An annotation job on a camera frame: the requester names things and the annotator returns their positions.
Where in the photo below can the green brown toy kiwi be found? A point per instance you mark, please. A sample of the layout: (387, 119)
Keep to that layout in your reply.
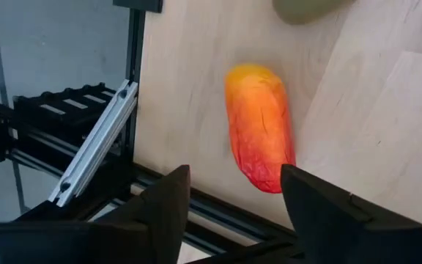
(306, 11)

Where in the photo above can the red yellow toy mango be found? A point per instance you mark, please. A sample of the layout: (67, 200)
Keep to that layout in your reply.
(258, 124)

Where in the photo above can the silver aluminium bracket bar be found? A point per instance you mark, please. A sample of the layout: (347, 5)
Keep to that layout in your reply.
(97, 143)

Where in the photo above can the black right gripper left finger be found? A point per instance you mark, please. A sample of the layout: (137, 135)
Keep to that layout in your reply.
(163, 212)

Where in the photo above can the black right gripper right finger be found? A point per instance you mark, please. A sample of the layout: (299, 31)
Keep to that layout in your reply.
(335, 227)

